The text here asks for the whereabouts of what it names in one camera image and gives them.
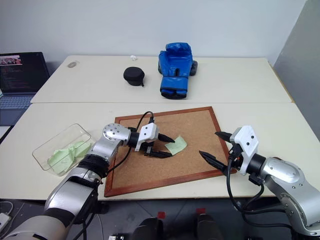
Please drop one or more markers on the red tag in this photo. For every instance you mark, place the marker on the red tag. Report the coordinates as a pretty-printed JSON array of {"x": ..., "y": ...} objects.
[
  {"x": 200, "y": 211},
  {"x": 161, "y": 215}
]

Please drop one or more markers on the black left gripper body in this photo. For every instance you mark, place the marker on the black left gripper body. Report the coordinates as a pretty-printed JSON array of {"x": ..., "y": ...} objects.
[{"x": 148, "y": 149}]

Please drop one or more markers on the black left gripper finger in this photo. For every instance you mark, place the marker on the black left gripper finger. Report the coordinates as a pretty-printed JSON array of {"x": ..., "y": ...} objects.
[
  {"x": 161, "y": 154},
  {"x": 165, "y": 138}
]

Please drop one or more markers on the black round zip pouch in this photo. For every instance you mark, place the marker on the black round zip pouch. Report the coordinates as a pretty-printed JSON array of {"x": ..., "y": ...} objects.
[{"x": 133, "y": 75}]

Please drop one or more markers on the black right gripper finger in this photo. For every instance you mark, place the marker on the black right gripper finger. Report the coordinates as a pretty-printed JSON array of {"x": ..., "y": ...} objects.
[
  {"x": 213, "y": 161},
  {"x": 225, "y": 136}
]

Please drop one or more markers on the small white object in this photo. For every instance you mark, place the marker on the small white object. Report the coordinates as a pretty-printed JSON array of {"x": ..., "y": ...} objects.
[{"x": 133, "y": 57}]

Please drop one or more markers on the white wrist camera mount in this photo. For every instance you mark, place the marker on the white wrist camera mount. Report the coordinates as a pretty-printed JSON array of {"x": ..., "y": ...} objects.
[
  {"x": 246, "y": 142},
  {"x": 148, "y": 132}
]

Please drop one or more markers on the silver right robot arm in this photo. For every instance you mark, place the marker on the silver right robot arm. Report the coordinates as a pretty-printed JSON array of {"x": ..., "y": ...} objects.
[{"x": 290, "y": 185}]

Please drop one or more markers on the clear round tape roll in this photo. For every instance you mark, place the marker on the clear round tape roll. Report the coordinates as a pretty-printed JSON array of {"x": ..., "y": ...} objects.
[{"x": 72, "y": 64}]

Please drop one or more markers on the wood-framed cork board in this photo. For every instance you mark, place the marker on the wood-framed cork board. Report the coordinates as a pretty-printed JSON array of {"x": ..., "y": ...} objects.
[{"x": 195, "y": 155}]

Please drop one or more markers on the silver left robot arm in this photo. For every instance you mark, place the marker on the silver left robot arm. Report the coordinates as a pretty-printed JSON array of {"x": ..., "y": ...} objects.
[{"x": 75, "y": 190}]

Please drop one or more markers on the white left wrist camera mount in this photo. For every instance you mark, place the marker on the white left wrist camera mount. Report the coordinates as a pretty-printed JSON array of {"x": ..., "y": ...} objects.
[{"x": 148, "y": 132}]

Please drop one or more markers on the dark laptop computer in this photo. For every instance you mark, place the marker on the dark laptop computer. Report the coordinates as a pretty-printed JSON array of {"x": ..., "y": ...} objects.
[{"x": 22, "y": 72}]

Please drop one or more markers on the clear plastic tray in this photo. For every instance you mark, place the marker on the clear plastic tray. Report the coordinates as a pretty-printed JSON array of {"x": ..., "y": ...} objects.
[{"x": 62, "y": 140}]

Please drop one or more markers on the blue boxing glove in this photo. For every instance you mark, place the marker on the blue boxing glove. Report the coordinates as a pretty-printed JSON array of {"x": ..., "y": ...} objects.
[{"x": 175, "y": 67}]

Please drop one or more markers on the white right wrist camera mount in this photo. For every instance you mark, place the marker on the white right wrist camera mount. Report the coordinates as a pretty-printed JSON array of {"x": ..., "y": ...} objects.
[{"x": 246, "y": 142}]

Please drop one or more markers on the light green paper note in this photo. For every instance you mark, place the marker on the light green paper note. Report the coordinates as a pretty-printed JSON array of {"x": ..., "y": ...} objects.
[{"x": 178, "y": 145}]

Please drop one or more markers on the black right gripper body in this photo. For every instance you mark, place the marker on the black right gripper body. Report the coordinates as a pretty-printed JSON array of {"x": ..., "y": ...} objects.
[{"x": 236, "y": 156}]

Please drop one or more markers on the dark rounded shape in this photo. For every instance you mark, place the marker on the dark rounded shape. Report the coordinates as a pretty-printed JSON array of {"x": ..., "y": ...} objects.
[
  {"x": 147, "y": 228},
  {"x": 208, "y": 227}
]

